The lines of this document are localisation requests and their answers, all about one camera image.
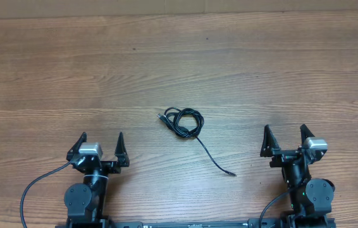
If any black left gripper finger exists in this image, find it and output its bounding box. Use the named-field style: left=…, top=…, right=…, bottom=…
left=66, top=132, right=87, bottom=161
left=114, top=132, right=130, bottom=167

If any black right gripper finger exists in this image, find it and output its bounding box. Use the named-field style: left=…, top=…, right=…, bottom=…
left=260, top=125, right=281, bottom=157
left=300, top=124, right=314, bottom=146

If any black usb cable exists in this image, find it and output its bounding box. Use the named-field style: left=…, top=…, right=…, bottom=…
left=156, top=106, right=237, bottom=177

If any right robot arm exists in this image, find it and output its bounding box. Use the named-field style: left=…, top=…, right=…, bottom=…
left=257, top=124, right=336, bottom=227

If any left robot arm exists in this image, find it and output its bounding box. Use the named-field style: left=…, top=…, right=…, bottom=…
left=64, top=132, right=130, bottom=228

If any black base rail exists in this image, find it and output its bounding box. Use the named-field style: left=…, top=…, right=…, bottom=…
left=55, top=217, right=336, bottom=228

